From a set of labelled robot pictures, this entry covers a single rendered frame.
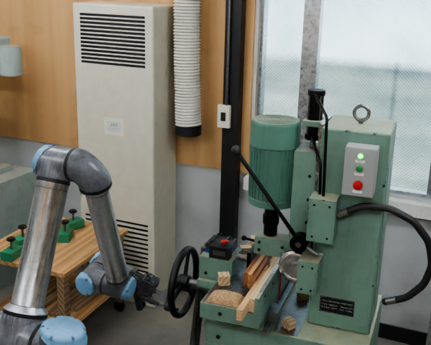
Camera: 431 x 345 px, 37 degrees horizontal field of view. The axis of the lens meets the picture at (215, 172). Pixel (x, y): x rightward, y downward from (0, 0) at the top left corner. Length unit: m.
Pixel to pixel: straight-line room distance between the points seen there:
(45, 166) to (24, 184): 2.12
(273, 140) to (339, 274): 0.51
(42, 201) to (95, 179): 0.19
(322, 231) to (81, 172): 0.82
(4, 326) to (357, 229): 1.22
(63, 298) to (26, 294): 1.18
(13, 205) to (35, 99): 0.72
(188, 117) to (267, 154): 1.51
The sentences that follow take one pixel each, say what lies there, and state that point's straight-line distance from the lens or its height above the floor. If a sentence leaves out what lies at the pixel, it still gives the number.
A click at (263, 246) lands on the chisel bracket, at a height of 1.03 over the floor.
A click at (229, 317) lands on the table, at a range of 2.29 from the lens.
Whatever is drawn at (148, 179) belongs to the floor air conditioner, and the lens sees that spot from 3.79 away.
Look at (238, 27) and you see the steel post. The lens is 3.62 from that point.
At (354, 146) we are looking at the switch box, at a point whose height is 1.48.
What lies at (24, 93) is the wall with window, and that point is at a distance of 4.55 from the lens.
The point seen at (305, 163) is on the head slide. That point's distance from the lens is 2.23.
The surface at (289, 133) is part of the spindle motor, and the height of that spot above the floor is 1.47.
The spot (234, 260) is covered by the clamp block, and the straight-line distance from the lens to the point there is 2.47.
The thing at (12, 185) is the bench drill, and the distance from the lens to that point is 4.32.
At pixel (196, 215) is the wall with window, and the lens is 4.06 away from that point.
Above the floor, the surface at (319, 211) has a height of 1.26.
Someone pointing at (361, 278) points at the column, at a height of 1.01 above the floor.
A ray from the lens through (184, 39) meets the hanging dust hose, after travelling 3.65.
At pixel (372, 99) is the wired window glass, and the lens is 3.61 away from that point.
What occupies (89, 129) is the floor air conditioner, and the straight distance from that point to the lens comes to 3.92.
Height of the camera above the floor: 2.00
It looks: 17 degrees down
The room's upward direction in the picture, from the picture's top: 1 degrees clockwise
